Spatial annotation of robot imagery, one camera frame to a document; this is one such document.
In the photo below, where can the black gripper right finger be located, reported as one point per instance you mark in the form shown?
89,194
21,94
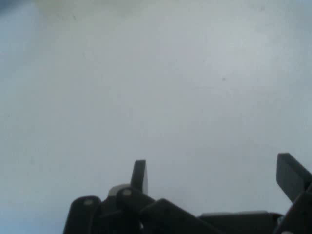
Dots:
292,178

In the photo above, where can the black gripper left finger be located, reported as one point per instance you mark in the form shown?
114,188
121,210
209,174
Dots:
136,175

